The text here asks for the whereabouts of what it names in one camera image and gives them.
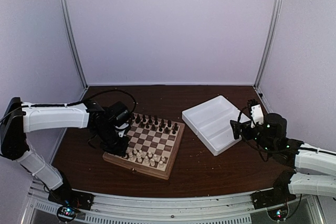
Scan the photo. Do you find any front aluminium rail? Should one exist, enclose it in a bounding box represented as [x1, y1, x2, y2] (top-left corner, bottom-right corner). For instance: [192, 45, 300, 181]
[23, 179, 321, 224]

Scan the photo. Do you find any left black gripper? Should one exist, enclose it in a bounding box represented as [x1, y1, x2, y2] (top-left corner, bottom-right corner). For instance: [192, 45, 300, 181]
[94, 124, 130, 156]

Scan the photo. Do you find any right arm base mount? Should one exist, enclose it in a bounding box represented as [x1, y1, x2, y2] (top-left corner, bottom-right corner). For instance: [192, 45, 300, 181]
[251, 171, 296, 209]

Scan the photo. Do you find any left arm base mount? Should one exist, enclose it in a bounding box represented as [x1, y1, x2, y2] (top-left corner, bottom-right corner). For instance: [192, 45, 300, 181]
[48, 172, 94, 210]

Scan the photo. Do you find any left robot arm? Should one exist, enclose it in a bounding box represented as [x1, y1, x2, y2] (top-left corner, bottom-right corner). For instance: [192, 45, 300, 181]
[1, 97, 132, 205]

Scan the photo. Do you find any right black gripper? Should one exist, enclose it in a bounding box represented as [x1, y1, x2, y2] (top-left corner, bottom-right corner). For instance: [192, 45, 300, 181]
[230, 121, 275, 155]

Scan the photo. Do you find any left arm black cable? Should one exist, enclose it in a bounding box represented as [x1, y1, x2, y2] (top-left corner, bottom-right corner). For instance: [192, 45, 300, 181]
[0, 89, 138, 125]

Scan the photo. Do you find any white plastic tray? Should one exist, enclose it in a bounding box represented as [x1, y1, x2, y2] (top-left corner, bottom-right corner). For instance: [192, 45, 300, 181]
[182, 95, 241, 156]

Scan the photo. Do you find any wooden chess board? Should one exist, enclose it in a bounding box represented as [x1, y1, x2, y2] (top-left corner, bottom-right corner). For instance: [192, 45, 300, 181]
[102, 113, 185, 180]

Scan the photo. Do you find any right aluminium frame post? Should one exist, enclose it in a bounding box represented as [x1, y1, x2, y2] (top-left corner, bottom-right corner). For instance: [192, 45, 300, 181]
[254, 0, 283, 90]

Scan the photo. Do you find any dark knight left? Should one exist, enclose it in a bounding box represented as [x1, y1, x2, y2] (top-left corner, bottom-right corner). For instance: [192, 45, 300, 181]
[136, 114, 141, 122]

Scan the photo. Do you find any white tall piece carried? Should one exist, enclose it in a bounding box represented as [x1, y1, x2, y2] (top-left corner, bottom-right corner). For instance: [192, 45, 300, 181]
[136, 150, 143, 164]

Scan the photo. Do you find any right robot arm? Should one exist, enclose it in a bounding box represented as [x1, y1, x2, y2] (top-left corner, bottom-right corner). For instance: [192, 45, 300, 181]
[230, 113, 335, 204]

